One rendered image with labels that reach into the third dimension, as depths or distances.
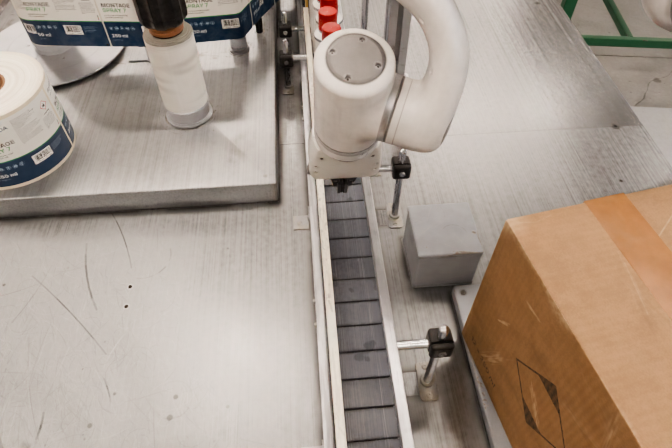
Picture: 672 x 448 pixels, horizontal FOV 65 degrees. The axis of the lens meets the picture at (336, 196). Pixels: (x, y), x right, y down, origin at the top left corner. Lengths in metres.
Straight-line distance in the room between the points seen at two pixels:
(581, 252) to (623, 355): 0.11
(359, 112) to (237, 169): 0.45
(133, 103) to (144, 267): 0.38
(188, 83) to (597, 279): 0.73
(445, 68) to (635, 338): 0.30
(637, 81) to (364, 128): 2.48
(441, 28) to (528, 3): 1.07
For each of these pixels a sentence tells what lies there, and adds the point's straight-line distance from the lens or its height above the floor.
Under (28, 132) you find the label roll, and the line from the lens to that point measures 1.01.
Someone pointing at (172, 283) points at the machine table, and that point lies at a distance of 0.90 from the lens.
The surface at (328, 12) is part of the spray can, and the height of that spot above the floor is 1.08.
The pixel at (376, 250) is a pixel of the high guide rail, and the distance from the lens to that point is 0.74.
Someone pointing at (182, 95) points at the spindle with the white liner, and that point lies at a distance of 1.02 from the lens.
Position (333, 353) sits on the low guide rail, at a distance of 0.71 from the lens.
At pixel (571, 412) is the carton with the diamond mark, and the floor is 1.04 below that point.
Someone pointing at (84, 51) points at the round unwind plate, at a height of 0.89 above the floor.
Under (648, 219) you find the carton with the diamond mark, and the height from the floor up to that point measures 1.12.
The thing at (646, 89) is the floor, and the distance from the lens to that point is 2.95.
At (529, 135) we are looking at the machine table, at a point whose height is 0.83.
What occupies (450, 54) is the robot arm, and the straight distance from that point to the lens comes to 0.54.
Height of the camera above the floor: 1.57
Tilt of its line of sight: 49 degrees down
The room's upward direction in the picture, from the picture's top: straight up
